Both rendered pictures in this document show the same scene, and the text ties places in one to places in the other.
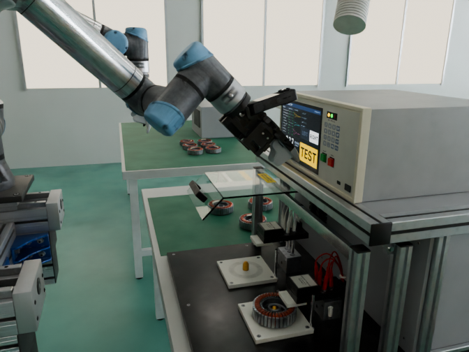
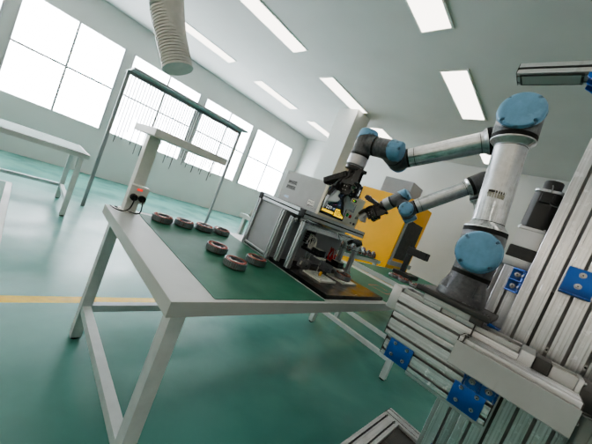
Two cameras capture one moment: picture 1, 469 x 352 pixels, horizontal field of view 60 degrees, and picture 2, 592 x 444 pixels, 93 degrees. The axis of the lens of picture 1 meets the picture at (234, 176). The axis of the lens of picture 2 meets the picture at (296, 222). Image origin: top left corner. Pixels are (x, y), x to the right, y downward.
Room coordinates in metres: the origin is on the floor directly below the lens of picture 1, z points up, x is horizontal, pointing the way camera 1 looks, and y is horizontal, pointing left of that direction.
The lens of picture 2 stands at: (2.17, 1.25, 1.14)
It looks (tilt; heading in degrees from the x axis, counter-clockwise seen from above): 4 degrees down; 240
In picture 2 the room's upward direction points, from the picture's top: 22 degrees clockwise
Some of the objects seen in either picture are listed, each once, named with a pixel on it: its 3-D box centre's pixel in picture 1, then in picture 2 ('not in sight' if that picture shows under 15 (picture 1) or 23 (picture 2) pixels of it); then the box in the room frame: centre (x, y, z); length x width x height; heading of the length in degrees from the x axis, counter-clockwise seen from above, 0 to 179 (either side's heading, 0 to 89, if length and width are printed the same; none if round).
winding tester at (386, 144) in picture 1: (377, 134); (321, 199); (1.08, -0.38, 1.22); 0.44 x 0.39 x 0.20; 16
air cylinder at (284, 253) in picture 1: (289, 259); (304, 262); (1.16, -0.18, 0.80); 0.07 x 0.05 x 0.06; 16
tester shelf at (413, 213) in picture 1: (368, 177); (314, 215); (1.09, -0.38, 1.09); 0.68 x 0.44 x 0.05; 16
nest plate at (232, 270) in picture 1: (246, 271); (319, 277); (1.12, -0.04, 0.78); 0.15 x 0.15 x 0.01; 16
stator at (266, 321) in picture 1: (274, 309); (343, 276); (0.89, -0.10, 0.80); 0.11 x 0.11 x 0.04
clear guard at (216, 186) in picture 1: (248, 190); (333, 235); (1.14, -0.04, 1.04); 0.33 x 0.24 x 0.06; 106
